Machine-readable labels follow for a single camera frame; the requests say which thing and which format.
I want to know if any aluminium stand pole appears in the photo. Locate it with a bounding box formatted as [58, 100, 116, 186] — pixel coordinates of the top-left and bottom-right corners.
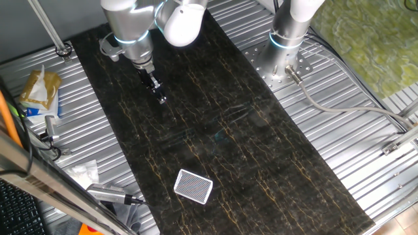
[27, 0, 73, 63]

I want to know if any aluminium profile bar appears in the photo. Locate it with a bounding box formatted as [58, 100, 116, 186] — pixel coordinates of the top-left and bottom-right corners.
[381, 97, 418, 157]

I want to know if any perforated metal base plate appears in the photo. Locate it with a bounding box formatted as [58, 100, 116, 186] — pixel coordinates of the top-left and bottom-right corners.
[243, 40, 314, 93]

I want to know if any orange emergency stop button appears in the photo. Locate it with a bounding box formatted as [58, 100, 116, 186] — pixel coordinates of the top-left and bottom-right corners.
[78, 223, 107, 235]

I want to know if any black usb cable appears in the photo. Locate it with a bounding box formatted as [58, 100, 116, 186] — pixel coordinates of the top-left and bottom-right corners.
[123, 194, 156, 209]

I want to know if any crumpled white tissue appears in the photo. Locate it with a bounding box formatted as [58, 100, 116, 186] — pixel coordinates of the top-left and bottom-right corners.
[63, 159, 101, 190]

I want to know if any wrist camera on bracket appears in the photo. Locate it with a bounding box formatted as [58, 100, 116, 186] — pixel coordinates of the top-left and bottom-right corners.
[103, 44, 122, 63]

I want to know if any white blue tissue pack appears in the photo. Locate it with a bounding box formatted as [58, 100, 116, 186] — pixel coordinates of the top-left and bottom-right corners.
[24, 93, 61, 125]

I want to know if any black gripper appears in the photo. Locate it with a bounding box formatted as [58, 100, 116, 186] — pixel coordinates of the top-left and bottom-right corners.
[137, 67, 168, 105]

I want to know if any black keyboard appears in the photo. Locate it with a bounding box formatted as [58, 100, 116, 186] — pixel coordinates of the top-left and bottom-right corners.
[0, 178, 48, 235]

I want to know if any white mesh goal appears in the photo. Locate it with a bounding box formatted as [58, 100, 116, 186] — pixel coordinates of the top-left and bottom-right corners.
[172, 168, 214, 206]

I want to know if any thick black cable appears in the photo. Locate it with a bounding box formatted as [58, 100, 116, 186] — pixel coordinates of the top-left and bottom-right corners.
[0, 76, 35, 179]

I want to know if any metal frame bar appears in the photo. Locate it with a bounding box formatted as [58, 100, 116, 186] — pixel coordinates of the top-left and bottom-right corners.
[0, 129, 138, 235]

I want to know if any yellow tissue pack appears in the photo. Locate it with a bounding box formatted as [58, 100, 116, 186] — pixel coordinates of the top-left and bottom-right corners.
[18, 64, 63, 111]

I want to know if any orange tube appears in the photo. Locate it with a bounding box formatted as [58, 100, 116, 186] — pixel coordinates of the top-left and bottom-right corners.
[0, 89, 24, 149]

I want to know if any grey cable with metal connector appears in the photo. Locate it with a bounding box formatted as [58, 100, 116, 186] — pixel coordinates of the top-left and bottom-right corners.
[283, 64, 418, 131]

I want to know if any black gold-veined marble mat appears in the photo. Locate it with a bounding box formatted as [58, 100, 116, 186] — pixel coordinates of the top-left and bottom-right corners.
[70, 6, 376, 235]

